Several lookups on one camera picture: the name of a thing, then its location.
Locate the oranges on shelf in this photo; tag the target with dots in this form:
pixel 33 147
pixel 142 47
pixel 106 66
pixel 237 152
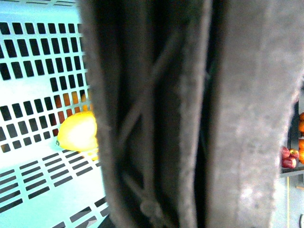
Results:
pixel 301 140

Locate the yellow lemon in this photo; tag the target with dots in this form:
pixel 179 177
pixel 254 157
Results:
pixel 78 132

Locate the light blue plastic basket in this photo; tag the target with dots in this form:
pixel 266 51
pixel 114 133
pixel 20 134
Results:
pixel 42 82

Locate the red apples on shelf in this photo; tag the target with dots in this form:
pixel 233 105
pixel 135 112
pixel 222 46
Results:
pixel 289 157

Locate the brown basket handle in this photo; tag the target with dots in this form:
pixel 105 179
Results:
pixel 193 100

